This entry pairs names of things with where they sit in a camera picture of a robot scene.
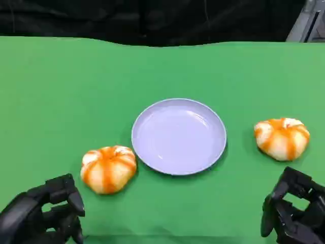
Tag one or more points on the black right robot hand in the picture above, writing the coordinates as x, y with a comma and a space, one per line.
294, 211

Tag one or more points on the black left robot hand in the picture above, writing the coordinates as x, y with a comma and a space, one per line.
24, 216

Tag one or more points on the orange and white bread roll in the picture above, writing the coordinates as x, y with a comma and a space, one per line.
281, 138
108, 169

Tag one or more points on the lilac plate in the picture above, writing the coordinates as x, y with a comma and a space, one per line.
179, 136

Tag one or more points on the black backdrop curtain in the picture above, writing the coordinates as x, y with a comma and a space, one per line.
142, 19

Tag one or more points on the grey metal frame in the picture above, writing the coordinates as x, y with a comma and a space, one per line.
307, 21

